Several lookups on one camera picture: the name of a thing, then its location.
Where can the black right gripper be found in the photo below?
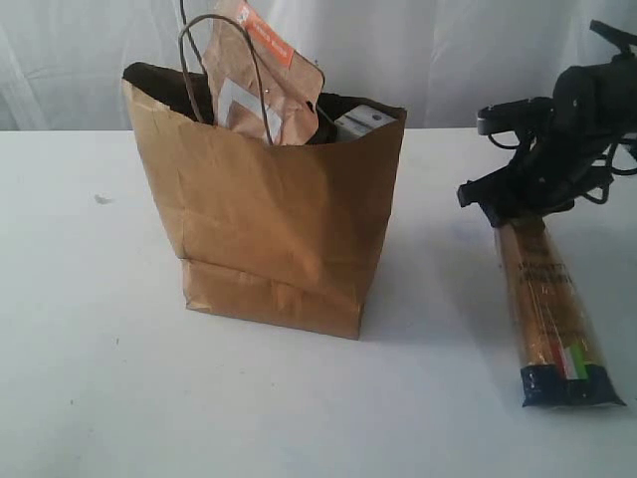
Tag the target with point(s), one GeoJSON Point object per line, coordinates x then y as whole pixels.
{"type": "Point", "coordinates": [545, 177]}

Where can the small white blue carton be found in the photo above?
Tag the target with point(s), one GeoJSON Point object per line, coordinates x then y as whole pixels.
{"type": "Point", "coordinates": [359, 122]}

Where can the spaghetti packet with Italian flag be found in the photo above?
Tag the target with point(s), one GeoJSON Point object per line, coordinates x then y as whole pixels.
{"type": "Point", "coordinates": [560, 362]}

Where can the brown paper shopping bag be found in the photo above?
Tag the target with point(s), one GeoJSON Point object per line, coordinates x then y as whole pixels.
{"type": "Point", "coordinates": [287, 235]}

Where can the brown kraft stand-up pouch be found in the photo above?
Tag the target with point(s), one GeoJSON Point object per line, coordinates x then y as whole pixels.
{"type": "Point", "coordinates": [260, 85]}

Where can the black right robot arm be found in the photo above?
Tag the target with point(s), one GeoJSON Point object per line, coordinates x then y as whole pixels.
{"type": "Point", "coordinates": [593, 99]}

